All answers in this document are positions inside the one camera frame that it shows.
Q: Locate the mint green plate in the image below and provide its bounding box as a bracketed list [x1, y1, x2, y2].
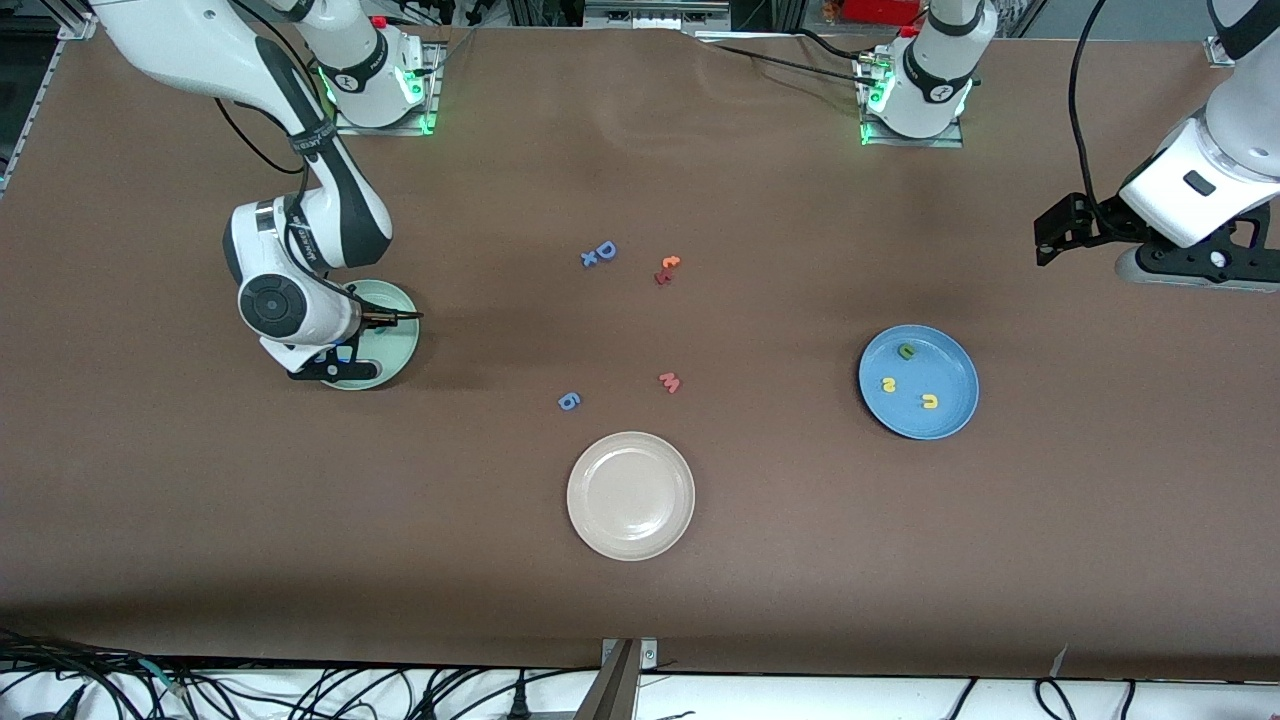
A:
[322, 279, 421, 392]

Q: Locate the blue plate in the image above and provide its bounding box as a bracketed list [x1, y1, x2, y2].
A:
[858, 324, 980, 441]

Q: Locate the brown table cover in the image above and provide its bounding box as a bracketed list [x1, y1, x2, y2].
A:
[0, 18, 1280, 681]

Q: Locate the red box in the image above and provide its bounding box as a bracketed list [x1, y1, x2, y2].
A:
[840, 0, 926, 26]

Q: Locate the beige plate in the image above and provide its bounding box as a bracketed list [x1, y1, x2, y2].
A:
[566, 431, 696, 562]

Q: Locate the aluminium profile bar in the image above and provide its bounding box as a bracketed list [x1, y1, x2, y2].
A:
[573, 640, 641, 720]

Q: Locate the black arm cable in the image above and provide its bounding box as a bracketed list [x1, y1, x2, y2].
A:
[1068, 0, 1151, 236]
[213, 95, 423, 326]

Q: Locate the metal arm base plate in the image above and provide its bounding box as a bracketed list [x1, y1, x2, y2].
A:
[332, 40, 443, 136]
[858, 55, 966, 149]

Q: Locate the black table cable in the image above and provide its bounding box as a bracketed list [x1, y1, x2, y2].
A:
[700, 38, 871, 89]
[790, 28, 886, 63]

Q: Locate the aluminium frame rack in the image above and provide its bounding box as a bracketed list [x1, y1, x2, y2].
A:
[505, 0, 801, 33]

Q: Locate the teal tipped floor cable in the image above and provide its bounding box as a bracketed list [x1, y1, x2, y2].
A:
[135, 658, 191, 698]

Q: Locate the metal corner bracket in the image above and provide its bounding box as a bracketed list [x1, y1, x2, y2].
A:
[600, 637, 659, 671]

